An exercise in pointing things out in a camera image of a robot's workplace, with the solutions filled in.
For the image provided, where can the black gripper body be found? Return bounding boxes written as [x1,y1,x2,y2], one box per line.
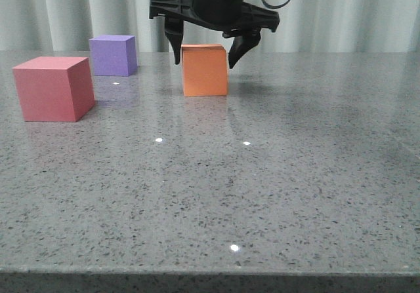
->
[149,0,280,33]

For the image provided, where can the purple foam cube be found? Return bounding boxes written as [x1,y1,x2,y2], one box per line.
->
[89,35,138,76]

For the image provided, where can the pale green curtain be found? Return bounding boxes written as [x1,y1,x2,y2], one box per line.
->
[1,0,419,52]

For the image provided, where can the red foam cube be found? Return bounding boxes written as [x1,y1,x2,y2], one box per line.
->
[12,56,95,122]

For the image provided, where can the orange foam cube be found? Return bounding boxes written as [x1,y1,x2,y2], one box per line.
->
[181,44,228,96]

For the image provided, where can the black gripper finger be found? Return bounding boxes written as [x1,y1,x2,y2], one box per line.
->
[222,29,261,69]
[164,16,184,65]

